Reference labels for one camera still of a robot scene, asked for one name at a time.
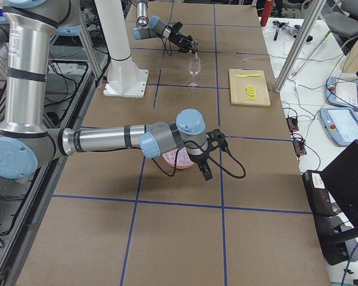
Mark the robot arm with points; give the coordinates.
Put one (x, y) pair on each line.
(26, 144)
(155, 27)

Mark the black monitor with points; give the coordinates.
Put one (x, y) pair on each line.
(340, 177)

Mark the teach pendant near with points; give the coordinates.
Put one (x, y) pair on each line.
(341, 124)

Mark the teach pendant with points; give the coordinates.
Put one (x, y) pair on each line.
(341, 124)
(342, 92)

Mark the wooden cutting board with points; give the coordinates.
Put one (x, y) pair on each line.
(238, 92)

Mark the aluminium frame post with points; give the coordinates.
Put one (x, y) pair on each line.
(306, 27)

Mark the clear plastic bag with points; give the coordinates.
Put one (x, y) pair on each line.
(281, 28)

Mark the teach pendant far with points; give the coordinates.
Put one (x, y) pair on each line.
(342, 92)

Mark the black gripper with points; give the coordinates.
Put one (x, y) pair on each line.
(198, 161)
(181, 39)

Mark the green handled reacher grabber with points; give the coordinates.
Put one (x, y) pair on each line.
(292, 75)

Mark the black box device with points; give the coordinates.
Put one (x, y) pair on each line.
(318, 196)

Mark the pink bowl of ice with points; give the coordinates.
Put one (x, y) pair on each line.
(181, 161)

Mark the yellow plastic knife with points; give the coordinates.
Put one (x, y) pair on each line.
(248, 75)

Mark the red cylinder bottle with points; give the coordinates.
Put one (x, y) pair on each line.
(266, 12)

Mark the grey office chair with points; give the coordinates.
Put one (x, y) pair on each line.
(345, 26)

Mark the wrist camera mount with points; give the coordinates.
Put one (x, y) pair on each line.
(216, 139)

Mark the clear wine glass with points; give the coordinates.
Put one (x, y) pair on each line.
(194, 69)

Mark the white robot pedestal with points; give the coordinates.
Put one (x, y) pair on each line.
(124, 78)

